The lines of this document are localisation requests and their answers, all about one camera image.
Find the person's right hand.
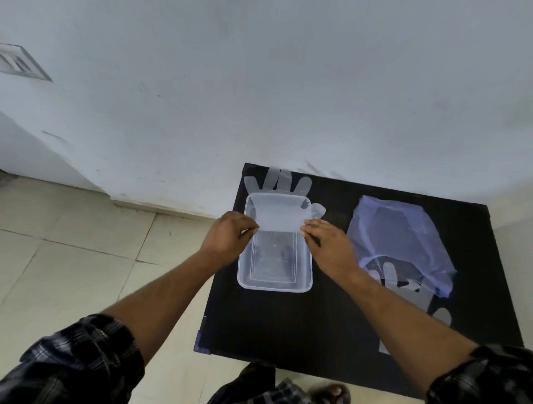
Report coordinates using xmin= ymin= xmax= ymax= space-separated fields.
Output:
xmin=300 ymin=218 xmax=361 ymax=280

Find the purple tape strip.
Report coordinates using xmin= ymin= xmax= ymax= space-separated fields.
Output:
xmin=193 ymin=316 xmax=211 ymax=355

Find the clear disposable plastic glove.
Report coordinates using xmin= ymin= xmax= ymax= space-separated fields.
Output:
xmin=243 ymin=168 xmax=326 ymax=234
xmin=366 ymin=262 xmax=453 ymax=356

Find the person's left hand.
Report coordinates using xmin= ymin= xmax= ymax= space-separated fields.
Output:
xmin=200 ymin=211 xmax=260 ymax=269

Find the blue translucent plastic bag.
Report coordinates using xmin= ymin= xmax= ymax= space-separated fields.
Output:
xmin=346 ymin=195 xmax=457 ymax=299

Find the clear rectangular plastic container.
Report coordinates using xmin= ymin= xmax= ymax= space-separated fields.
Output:
xmin=237 ymin=192 xmax=314 ymax=294

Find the person's right forearm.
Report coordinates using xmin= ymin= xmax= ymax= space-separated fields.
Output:
xmin=345 ymin=266 xmax=480 ymax=397

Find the white wall vent plate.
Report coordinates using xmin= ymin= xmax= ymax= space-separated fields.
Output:
xmin=0 ymin=42 xmax=53 ymax=82

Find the person's left forearm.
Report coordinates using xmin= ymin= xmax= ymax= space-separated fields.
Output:
xmin=101 ymin=249 xmax=218 ymax=368

